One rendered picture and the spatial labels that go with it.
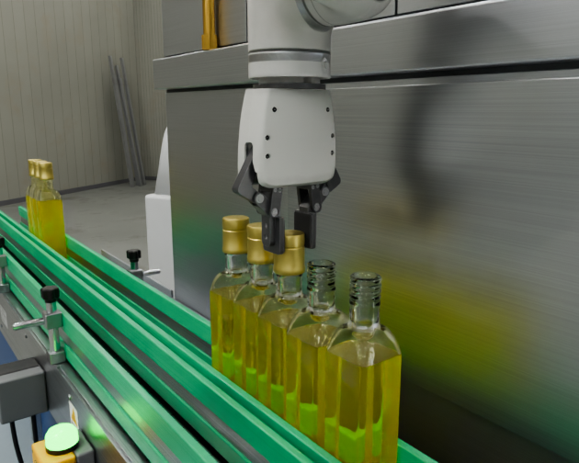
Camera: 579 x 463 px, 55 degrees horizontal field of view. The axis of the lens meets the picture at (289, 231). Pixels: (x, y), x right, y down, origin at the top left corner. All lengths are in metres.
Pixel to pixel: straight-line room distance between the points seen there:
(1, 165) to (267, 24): 9.34
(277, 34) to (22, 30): 9.82
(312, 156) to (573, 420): 0.35
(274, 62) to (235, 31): 0.43
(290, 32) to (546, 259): 0.31
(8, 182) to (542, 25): 9.59
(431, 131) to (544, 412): 0.30
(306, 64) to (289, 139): 0.07
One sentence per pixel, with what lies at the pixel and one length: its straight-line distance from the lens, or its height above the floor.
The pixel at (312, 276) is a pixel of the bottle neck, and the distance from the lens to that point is 0.56.
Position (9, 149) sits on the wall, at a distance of 9.94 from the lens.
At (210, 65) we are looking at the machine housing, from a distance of 1.00.
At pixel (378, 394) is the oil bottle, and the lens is 0.55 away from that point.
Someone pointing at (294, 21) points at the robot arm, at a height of 1.54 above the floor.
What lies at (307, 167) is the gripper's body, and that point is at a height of 1.41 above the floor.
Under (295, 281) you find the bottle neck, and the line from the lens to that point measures 0.61.
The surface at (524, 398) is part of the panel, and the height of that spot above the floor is 1.19.
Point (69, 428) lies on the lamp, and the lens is 0.89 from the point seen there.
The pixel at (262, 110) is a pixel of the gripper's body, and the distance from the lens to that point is 0.55.
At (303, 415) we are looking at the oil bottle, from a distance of 0.61.
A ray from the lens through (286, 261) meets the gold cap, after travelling 0.60.
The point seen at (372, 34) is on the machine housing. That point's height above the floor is 1.55.
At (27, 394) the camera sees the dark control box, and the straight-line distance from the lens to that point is 1.13.
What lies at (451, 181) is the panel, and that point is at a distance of 0.60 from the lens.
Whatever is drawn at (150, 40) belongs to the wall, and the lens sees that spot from 12.33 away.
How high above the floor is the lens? 1.46
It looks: 12 degrees down
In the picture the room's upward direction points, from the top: straight up
